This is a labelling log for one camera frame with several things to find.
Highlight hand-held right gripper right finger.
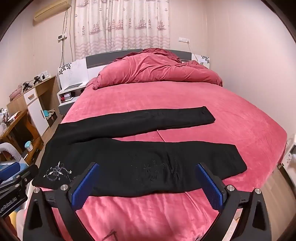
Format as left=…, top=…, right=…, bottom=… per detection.
left=195, top=162, right=273, bottom=241

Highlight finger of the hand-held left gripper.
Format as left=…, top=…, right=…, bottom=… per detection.
left=20, top=164, right=39, bottom=186

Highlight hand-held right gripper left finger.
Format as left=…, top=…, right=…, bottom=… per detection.
left=23, top=162, right=100, bottom=241

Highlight black pants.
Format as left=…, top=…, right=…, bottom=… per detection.
left=32, top=106, right=247, bottom=198

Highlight blue object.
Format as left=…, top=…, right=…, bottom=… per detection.
left=0, top=162, right=21, bottom=180

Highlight white curved plastic object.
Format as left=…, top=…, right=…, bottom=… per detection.
left=0, top=142, right=26, bottom=163

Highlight wooden desk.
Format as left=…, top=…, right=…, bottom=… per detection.
left=0, top=108, right=44, bottom=165

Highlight wooden cabinet with white doors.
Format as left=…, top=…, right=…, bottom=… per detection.
left=6, top=75, right=61, bottom=137

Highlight teal item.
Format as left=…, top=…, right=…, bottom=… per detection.
left=43, top=109, right=56, bottom=120

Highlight bed with pink sheet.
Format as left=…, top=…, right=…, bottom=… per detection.
left=24, top=76, right=288, bottom=241

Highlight pink bag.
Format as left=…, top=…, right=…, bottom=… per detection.
left=9, top=87, right=23, bottom=100

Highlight white appliance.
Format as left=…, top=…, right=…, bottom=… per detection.
left=277, top=134, right=296, bottom=173

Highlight white nightstand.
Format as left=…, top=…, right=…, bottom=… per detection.
left=57, top=82, right=88, bottom=115

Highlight grey and white headboard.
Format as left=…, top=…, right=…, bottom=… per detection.
left=57, top=49, right=211, bottom=90

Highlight pink duvet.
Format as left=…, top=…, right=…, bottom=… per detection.
left=92, top=48, right=223, bottom=90

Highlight beige air conditioner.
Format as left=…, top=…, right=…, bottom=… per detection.
left=33, top=0, right=71, bottom=22

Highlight ship print curtain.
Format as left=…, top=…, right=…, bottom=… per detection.
left=74, top=0, right=170, bottom=61

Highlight black wall cable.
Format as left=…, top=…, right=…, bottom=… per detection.
left=60, top=5, right=70, bottom=66

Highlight white cable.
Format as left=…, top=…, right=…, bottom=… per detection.
left=188, top=42, right=200, bottom=62

